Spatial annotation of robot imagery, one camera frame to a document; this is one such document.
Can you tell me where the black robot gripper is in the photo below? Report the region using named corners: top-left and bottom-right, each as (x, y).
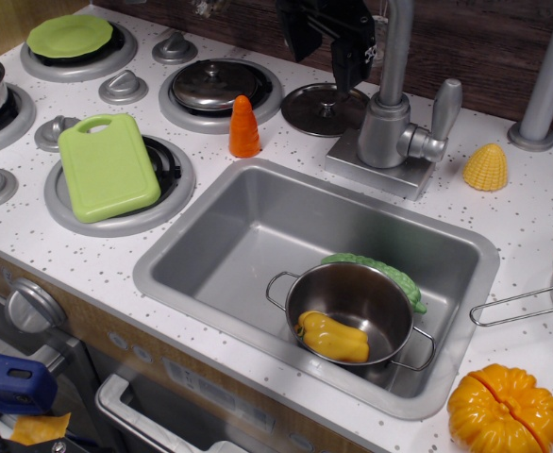
top-left (276, 0), bottom-right (376, 93)

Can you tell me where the silver toy faucet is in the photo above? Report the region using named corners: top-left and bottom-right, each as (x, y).
top-left (325, 1), bottom-right (462, 201)

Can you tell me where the flat steel lid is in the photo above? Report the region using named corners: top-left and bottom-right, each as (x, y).
top-left (280, 83), bottom-right (369, 138)

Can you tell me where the steel pot lid on burner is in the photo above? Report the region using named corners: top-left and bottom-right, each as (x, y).
top-left (172, 60), bottom-right (260, 111)

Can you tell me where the orange toy carrot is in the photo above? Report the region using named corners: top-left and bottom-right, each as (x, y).
top-left (228, 95), bottom-right (261, 158)

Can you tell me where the grey stove knob back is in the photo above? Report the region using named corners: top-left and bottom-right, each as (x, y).
top-left (152, 31), bottom-right (198, 65)

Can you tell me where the grey toy sink basin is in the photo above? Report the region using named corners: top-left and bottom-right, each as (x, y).
top-left (133, 159), bottom-right (499, 420)

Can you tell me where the yellow toy corn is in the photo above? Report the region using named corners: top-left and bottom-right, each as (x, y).
top-left (462, 143), bottom-right (508, 192)

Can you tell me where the grey stove knob middle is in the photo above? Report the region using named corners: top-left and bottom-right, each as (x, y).
top-left (98, 70), bottom-right (148, 105)

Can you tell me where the grey vertical pole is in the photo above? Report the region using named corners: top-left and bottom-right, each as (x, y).
top-left (508, 32), bottom-right (553, 152)

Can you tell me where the steel pot in sink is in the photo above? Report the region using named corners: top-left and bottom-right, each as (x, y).
top-left (265, 262), bottom-right (436, 372)

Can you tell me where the green plastic cutting board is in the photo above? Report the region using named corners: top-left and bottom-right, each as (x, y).
top-left (58, 113), bottom-right (161, 224)

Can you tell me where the green plastic plate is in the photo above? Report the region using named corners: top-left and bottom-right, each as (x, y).
top-left (26, 15), bottom-right (113, 59)

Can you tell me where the green toy vegetable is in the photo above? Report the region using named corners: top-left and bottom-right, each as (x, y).
top-left (320, 253), bottom-right (427, 314)

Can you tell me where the yellow toy bell pepper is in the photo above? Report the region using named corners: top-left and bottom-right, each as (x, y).
top-left (294, 310), bottom-right (370, 363)

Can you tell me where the grey stove knob left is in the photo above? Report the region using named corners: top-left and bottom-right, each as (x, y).
top-left (34, 115), bottom-right (79, 153)

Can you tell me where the grey oven dial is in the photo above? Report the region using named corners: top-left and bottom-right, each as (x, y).
top-left (4, 277), bottom-right (67, 334)

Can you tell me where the orange toy pumpkin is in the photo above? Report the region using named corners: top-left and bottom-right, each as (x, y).
top-left (447, 364), bottom-right (553, 452)

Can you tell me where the blue clamp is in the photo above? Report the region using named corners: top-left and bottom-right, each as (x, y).
top-left (0, 355), bottom-right (59, 415)

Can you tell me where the grey oven door handle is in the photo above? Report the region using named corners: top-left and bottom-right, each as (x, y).
top-left (94, 373), bottom-right (240, 453)

